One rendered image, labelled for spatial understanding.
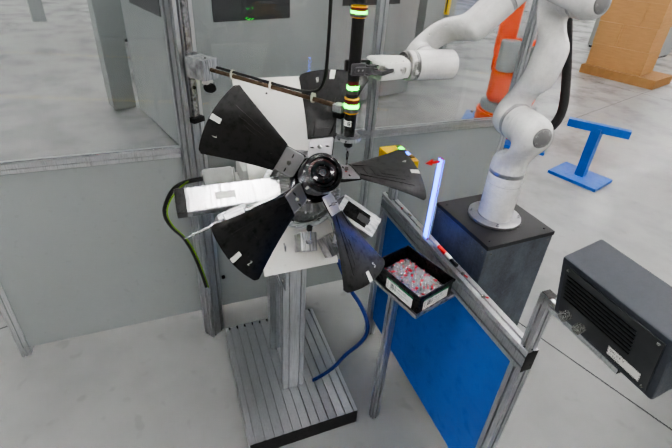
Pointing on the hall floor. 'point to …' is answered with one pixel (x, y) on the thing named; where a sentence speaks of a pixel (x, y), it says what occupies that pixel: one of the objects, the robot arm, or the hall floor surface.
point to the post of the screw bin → (383, 356)
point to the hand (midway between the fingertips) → (354, 67)
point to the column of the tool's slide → (213, 323)
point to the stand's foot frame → (251, 403)
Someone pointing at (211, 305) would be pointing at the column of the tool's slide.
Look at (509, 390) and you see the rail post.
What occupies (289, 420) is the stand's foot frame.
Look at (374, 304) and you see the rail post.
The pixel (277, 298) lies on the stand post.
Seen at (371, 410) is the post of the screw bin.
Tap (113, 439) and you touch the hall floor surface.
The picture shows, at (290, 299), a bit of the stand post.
